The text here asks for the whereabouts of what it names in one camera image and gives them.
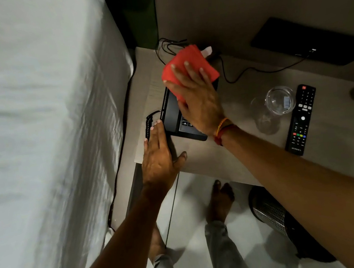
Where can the small white plastic piece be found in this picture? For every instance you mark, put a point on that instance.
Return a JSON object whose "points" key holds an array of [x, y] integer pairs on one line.
{"points": [[206, 51]]}

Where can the person's left hand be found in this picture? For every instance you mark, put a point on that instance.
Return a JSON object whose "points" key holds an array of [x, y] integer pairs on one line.
{"points": [[159, 165]]}

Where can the clear drinking glass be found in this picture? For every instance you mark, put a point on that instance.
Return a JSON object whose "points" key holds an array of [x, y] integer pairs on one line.
{"points": [[279, 100]]}

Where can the person's right middle finger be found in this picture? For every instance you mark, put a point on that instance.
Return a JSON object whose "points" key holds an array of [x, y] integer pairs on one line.
{"points": [[182, 79]]}

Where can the person's left forearm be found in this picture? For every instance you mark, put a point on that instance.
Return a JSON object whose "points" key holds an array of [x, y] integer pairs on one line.
{"points": [[126, 242]]}

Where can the black flat set-top box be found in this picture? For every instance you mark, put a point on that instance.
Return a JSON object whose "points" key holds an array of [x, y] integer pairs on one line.
{"points": [[297, 38]]}

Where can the person's left leg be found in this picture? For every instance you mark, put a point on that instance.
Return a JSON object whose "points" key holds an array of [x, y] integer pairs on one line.
{"points": [[158, 264]]}

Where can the person's left middle finger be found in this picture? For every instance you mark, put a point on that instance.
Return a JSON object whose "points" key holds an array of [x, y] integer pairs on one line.
{"points": [[155, 141]]}

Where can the person's right hand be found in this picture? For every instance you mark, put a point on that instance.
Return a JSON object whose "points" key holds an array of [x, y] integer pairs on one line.
{"points": [[201, 106]]}

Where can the person's right forearm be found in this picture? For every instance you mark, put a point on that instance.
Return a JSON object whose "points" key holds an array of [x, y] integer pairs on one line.
{"points": [[302, 193]]}

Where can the red cleaning cloth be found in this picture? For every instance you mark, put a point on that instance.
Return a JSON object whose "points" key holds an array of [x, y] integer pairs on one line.
{"points": [[191, 57]]}

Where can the person's left thumb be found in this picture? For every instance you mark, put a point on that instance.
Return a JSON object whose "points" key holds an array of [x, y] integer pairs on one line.
{"points": [[180, 159]]}

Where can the person's leg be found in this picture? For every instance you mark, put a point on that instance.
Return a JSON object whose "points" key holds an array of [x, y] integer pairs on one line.
{"points": [[158, 264], [225, 239]]}

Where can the perforated metal waste bin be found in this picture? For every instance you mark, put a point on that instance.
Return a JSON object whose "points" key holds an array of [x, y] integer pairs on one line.
{"points": [[272, 214]]}

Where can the black remote control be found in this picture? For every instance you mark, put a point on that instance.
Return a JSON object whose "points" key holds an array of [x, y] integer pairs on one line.
{"points": [[302, 119]]}

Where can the person's right leg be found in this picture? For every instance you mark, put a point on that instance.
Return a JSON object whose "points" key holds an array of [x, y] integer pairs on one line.
{"points": [[225, 239]]}

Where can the black desk telephone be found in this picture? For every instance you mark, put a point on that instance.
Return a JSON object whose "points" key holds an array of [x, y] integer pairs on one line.
{"points": [[171, 116]]}

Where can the bed with white sheet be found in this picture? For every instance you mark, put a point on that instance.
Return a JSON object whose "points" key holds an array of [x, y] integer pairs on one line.
{"points": [[41, 140]]}

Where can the person's right little finger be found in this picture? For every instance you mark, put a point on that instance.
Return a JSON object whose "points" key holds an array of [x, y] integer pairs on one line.
{"points": [[206, 79]]}

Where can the orange red thread wristband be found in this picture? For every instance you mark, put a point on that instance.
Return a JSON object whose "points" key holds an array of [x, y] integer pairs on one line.
{"points": [[223, 130]]}

